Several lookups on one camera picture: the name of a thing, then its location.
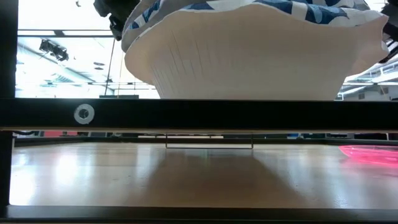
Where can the blue patterned paper plate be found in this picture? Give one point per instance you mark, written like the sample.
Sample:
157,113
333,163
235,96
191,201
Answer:
248,62
323,14

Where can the wooden shelf black metal frame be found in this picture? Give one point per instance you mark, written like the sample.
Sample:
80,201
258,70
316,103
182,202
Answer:
217,115

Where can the red translucent plastic plate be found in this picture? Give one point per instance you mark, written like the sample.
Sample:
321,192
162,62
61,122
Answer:
370,154

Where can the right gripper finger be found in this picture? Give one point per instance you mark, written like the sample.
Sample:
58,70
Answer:
393,34

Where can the black ceiling light fixture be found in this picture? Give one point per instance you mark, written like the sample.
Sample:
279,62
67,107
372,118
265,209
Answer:
54,49

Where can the black metal table frame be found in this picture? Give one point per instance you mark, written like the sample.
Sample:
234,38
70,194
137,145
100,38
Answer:
8,46

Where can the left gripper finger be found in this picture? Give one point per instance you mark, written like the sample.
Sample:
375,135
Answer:
117,28

